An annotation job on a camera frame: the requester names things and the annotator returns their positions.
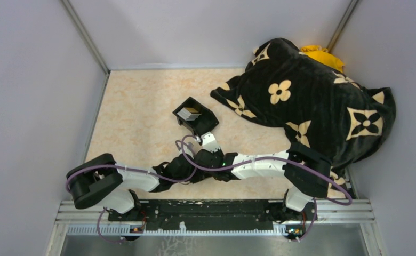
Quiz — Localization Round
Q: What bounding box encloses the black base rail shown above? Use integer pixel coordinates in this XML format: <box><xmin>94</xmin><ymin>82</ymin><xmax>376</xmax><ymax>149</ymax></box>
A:
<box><xmin>54</xmin><ymin>197</ymin><xmax>377</xmax><ymax>244</ymax></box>

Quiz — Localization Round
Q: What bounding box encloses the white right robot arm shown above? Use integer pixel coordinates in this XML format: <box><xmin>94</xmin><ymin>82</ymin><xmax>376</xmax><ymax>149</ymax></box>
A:
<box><xmin>192</xmin><ymin>142</ymin><xmax>331</xmax><ymax>220</ymax></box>

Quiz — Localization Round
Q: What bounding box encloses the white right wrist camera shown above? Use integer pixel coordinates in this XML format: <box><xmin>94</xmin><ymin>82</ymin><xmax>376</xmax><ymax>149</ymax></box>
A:
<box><xmin>201</xmin><ymin>132</ymin><xmax>221</xmax><ymax>153</ymax></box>

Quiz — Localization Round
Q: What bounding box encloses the stack of white cards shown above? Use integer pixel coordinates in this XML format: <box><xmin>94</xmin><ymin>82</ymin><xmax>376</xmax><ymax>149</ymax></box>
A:
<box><xmin>177</xmin><ymin>107</ymin><xmax>201</xmax><ymax>121</ymax></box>

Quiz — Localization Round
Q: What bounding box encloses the black flower-pattern blanket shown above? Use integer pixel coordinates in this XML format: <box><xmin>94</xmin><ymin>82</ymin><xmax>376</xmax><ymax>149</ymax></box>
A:
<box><xmin>210</xmin><ymin>38</ymin><xmax>396</xmax><ymax>178</ymax></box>

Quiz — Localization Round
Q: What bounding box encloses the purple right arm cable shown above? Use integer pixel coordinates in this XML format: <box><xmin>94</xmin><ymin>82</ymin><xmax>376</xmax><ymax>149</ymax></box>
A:
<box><xmin>180</xmin><ymin>134</ymin><xmax>354</xmax><ymax>243</ymax></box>

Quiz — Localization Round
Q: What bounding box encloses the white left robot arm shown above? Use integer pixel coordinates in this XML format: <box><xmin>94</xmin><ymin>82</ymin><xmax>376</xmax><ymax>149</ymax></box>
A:
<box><xmin>65</xmin><ymin>153</ymin><xmax>197</xmax><ymax>221</ymax></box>

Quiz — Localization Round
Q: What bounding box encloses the yellow cloth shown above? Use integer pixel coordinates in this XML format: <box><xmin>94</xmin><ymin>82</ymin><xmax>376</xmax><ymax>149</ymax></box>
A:
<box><xmin>300</xmin><ymin>45</ymin><xmax>345</xmax><ymax>72</ymax></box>

